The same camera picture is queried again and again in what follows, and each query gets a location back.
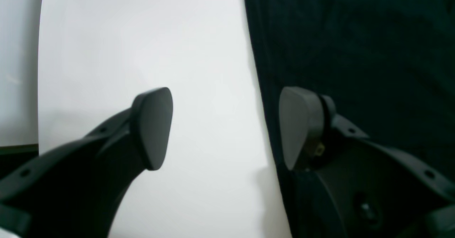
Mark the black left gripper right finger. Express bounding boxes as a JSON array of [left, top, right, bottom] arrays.
[[278, 87, 454, 238]]

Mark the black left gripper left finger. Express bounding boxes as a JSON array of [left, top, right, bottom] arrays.
[[0, 87, 173, 238]]

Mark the black graphic t-shirt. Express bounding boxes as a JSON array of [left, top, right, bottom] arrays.
[[244, 0, 455, 238]]

